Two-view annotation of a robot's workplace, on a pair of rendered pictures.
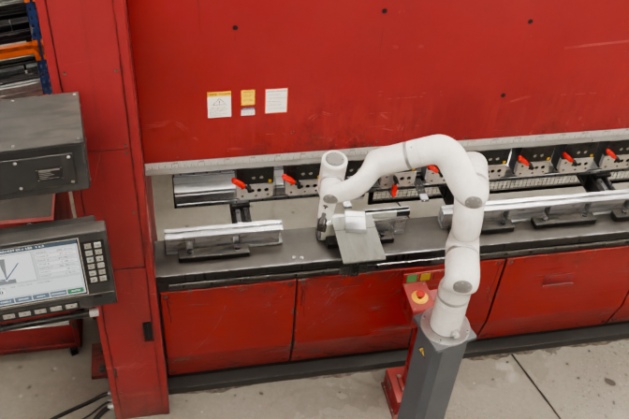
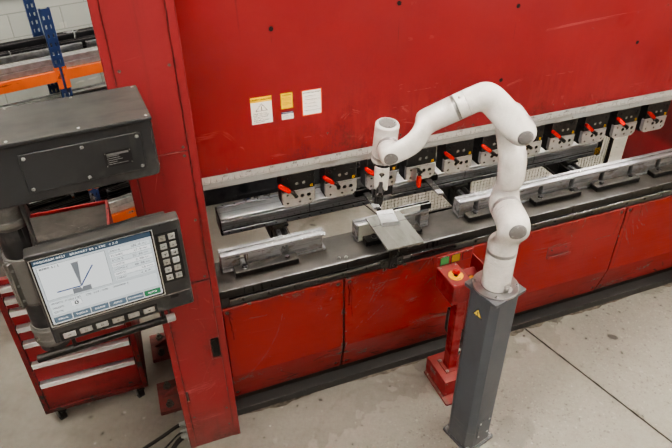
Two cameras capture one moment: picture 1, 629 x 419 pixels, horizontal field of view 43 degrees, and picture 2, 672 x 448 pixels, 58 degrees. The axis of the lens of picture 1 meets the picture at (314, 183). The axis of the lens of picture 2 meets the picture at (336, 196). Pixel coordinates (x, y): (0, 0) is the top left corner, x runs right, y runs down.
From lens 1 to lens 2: 0.84 m
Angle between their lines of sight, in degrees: 10
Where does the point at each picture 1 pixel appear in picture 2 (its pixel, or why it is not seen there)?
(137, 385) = (208, 407)
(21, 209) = not seen: hidden behind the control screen
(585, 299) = (580, 267)
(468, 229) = (516, 174)
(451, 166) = (499, 107)
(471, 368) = not seen: hidden behind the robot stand
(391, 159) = (442, 111)
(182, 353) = (246, 370)
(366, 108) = (389, 102)
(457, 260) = (507, 209)
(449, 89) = (457, 77)
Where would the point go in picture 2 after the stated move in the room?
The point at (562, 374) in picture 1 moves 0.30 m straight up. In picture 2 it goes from (571, 337) to (583, 300)
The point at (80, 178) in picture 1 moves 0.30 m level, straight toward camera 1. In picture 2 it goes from (149, 161) to (178, 213)
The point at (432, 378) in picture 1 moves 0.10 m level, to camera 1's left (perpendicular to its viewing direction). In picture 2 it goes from (491, 338) to (468, 340)
